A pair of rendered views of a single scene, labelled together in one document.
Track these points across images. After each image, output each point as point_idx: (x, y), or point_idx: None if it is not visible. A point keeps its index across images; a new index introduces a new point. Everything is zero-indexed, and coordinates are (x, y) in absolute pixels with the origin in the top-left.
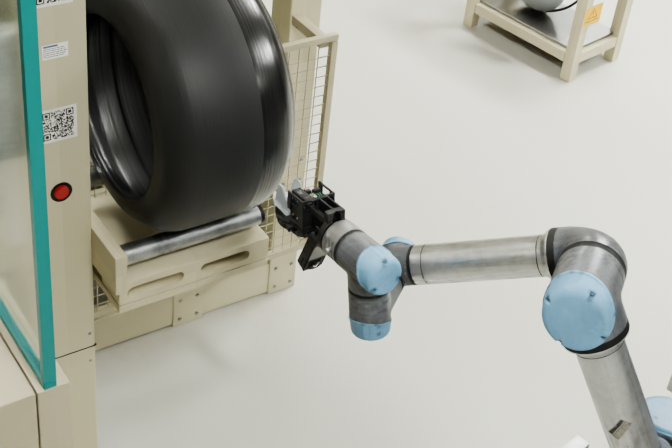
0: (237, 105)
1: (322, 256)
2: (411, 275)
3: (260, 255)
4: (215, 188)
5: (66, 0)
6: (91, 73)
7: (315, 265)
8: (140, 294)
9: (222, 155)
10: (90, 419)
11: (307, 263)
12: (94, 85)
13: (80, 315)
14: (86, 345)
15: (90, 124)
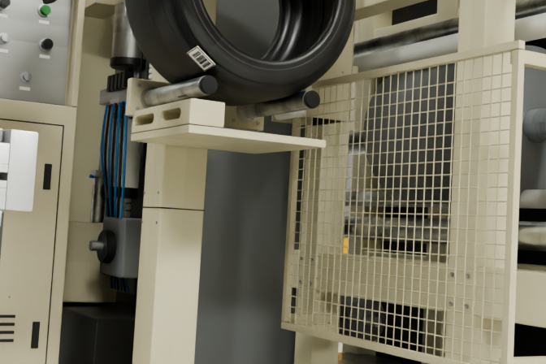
0: None
1: None
2: None
3: (185, 118)
4: None
5: None
6: (307, 39)
7: None
8: (138, 126)
9: None
10: (151, 294)
11: None
12: (305, 49)
13: (158, 170)
14: (157, 205)
15: (263, 58)
